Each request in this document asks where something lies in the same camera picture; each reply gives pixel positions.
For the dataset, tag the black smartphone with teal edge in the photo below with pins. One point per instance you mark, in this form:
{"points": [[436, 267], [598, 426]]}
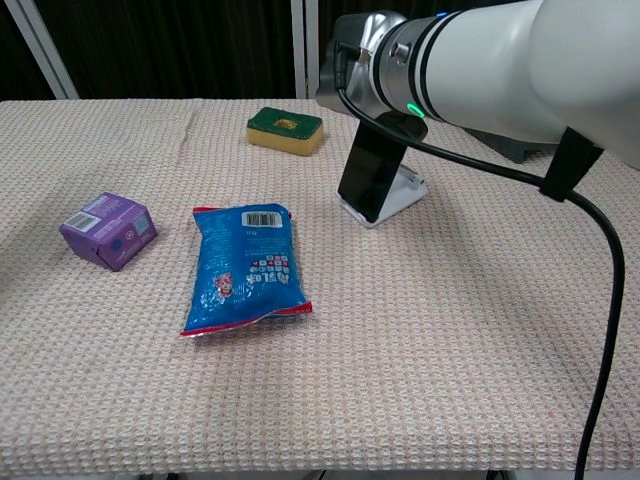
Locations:
{"points": [[367, 175]]}

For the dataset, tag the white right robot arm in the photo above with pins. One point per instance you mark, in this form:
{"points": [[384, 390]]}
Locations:
{"points": [[500, 65]]}

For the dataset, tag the white folding phone stand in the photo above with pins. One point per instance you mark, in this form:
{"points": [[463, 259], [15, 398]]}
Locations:
{"points": [[405, 195]]}

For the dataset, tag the blue snack bag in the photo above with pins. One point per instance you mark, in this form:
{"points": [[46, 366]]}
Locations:
{"points": [[247, 270]]}

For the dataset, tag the yellow sponge with green scourer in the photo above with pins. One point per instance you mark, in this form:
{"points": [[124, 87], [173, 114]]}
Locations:
{"points": [[285, 132]]}

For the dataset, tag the beige waffle-weave tablecloth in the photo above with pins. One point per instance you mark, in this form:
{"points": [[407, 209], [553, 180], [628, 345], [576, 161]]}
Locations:
{"points": [[350, 390]]}

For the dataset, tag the small purple carton box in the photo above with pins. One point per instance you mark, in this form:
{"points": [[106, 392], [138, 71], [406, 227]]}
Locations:
{"points": [[107, 232]]}

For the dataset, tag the dark grey folded cloth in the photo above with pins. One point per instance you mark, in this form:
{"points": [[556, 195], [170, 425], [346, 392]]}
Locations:
{"points": [[520, 147]]}

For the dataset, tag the black curtain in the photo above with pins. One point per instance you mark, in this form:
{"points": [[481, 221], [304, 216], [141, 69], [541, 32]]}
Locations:
{"points": [[175, 45]]}

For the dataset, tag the white upright frame post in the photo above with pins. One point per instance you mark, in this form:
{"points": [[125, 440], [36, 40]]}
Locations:
{"points": [[302, 50]]}

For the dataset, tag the white slanted frame post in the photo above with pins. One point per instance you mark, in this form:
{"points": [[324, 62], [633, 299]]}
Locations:
{"points": [[42, 50]]}

